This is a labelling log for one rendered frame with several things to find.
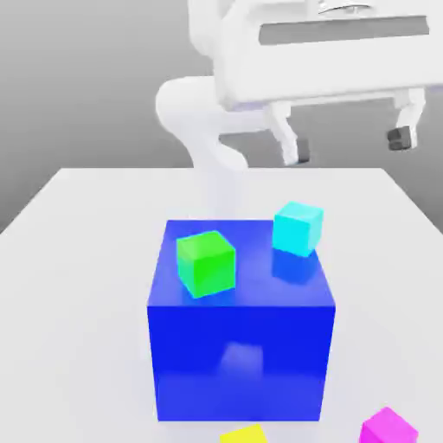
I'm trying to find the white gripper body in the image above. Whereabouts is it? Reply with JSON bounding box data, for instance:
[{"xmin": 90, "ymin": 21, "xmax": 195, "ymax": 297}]
[{"xmin": 212, "ymin": 0, "xmax": 443, "ymax": 112}]

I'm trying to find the small cyan cube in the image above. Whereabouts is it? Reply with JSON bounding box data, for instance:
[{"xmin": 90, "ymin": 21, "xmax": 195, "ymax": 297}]
[{"xmin": 272, "ymin": 201, "xmax": 325, "ymax": 259}]

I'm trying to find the small green cube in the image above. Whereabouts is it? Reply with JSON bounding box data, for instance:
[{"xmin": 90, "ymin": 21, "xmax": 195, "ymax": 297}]
[{"xmin": 175, "ymin": 229, "xmax": 237, "ymax": 299}]

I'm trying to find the small magenta cube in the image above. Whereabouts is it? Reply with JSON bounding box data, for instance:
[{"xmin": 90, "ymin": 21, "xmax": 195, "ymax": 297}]
[{"xmin": 358, "ymin": 406, "xmax": 421, "ymax": 443}]

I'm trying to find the small yellow cube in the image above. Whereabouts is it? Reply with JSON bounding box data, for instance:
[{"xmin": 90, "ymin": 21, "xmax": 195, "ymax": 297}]
[{"xmin": 219, "ymin": 423, "xmax": 268, "ymax": 443}]

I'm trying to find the large blue box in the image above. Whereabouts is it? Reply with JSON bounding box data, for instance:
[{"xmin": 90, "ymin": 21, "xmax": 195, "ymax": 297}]
[{"xmin": 146, "ymin": 219, "xmax": 337, "ymax": 423}]

